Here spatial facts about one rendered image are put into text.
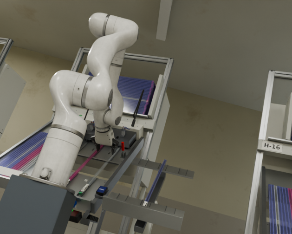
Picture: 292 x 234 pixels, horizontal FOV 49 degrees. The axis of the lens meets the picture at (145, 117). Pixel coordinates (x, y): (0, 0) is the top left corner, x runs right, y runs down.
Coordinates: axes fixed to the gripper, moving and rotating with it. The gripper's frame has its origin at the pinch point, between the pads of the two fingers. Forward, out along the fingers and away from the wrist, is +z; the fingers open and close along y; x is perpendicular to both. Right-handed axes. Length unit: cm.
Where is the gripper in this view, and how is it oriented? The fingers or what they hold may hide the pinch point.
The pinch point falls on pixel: (106, 150)
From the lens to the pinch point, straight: 180.5
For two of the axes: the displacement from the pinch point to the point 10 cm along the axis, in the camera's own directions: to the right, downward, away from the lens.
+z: 0.2, 8.3, 5.6
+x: -3.2, 5.4, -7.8
